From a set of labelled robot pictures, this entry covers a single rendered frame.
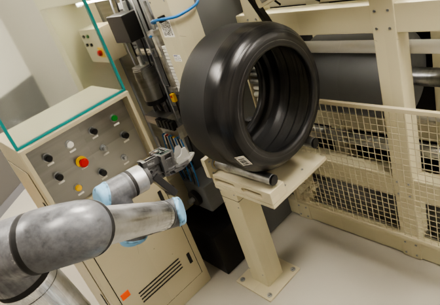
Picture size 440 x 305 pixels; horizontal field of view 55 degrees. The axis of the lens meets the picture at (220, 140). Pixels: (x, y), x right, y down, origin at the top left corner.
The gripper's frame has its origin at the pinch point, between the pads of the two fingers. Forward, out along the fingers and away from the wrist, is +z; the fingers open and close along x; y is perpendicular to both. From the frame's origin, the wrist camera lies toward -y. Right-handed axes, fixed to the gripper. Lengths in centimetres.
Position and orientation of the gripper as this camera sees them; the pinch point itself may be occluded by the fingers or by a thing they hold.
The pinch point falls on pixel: (191, 156)
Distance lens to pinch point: 149.5
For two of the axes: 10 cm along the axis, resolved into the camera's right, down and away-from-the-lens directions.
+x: -6.6, -1.6, 7.3
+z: 7.2, -4.1, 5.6
